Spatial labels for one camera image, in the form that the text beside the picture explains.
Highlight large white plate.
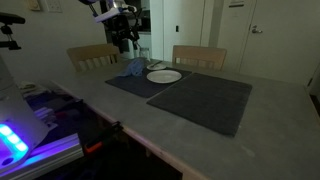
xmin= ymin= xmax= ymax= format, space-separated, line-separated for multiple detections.
xmin=146 ymin=69 xmax=183 ymax=85

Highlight black camera on stand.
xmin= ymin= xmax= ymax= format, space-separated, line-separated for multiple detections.
xmin=0 ymin=12 xmax=27 ymax=51

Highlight pale cluttered bundle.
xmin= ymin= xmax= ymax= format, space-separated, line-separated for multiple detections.
xmin=18 ymin=80 xmax=49 ymax=99

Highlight light wooden slat-back chair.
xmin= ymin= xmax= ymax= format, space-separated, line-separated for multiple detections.
xmin=66 ymin=43 xmax=122 ymax=73
xmin=171 ymin=44 xmax=228 ymax=71

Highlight metal fork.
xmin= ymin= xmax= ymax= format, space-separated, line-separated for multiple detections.
xmin=148 ymin=60 xmax=164 ymax=69

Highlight metal door lever handle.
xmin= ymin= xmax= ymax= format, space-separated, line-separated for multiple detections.
xmin=251 ymin=24 xmax=264 ymax=35

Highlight white wall outlet plate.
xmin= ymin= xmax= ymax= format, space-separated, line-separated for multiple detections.
xmin=44 ymin=0 xmax=64 ymax=14

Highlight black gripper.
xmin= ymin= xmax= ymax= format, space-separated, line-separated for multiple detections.
xmin=106 ymin=13 xmax=140 ymax=54

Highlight blue cloth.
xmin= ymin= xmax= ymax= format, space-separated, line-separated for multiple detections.
xmin=116 ymin=57 xmax=148 ymax=78

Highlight black clamp with red handle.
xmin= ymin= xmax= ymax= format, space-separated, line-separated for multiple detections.
xmin=54 ymin=98 xmax=85 ymax=118
xmin=83 ymin=120 xmax=124 ymax=155

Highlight small white plate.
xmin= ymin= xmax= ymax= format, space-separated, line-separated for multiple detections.
xmin=146 ymin=62 xmax=167 ymax=71

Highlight pale stacked items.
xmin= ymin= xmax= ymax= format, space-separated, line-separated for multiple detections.
xmin=33 ymin=105 xmax=58 ymax=130

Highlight glowing purple device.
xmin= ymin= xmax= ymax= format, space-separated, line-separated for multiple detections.
xmin=0 ymin=132 xmax=85 ymax=180

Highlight white door with lever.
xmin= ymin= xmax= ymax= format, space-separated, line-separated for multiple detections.
xmin=239 ymin=0 xmax=320 ymax=86

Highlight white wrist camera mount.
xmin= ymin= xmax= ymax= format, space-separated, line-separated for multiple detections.
xmin=94 ymin=7 xmax=123 ymax=24

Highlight beige wall thermostat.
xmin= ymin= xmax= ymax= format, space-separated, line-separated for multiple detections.
xmin=26 ymin=0 xmax=42 ymax=12

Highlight white door with dark handle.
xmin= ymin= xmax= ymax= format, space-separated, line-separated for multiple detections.
xmin=162 ymin=0 xmax=205 ymax=63

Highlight dark grey fabric placemat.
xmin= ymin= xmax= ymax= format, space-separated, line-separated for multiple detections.
xmin=105 ymin=64 xmax=193 ymax=99
xmin=146 ymin=72 xmax=253 ymax=138

